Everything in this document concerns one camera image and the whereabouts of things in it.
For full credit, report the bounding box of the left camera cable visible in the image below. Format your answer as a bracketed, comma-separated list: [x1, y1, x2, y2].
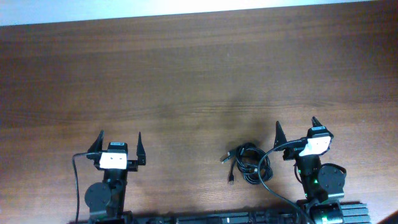
[72, 152, 100, 224]

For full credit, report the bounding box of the camera cable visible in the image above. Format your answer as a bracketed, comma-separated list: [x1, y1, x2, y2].
[72, 152, 100, 224]
[257, 139, 315, 224]

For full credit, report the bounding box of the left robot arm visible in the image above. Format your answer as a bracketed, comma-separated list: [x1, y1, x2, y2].
[85, 131, 146, 224]

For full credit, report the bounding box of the black usb cable bundle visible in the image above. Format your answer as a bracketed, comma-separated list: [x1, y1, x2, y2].
[221, 142, 274, 186]

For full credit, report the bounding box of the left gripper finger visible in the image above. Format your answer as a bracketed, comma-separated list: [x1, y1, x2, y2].
[136, 132, 146, 165]
[87, 130, 104, 153]

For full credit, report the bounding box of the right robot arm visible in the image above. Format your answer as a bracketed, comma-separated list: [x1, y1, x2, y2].
[274, 117, 346, 223]

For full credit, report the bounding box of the right camera cable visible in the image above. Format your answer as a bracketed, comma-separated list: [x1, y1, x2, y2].
[257, 139, 315, 224]

